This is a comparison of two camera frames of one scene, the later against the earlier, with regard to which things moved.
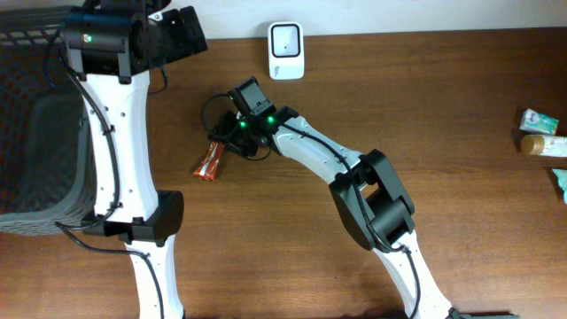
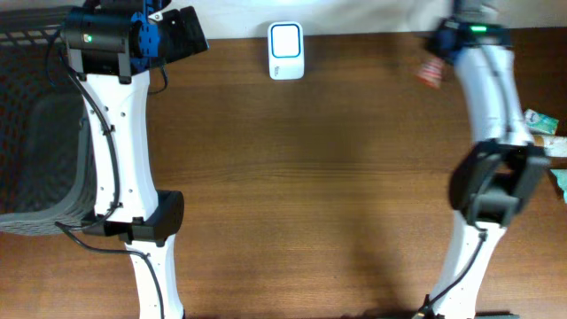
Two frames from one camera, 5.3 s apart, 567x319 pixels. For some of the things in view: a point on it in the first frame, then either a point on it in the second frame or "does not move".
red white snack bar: x=206 y=169 to x=431 y=71
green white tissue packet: x=536 y=121 does not move
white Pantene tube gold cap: x=541 y=144 does not move
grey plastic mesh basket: x=46 y=165 does not move
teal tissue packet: x=562 y=176 does not move
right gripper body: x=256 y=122 to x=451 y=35
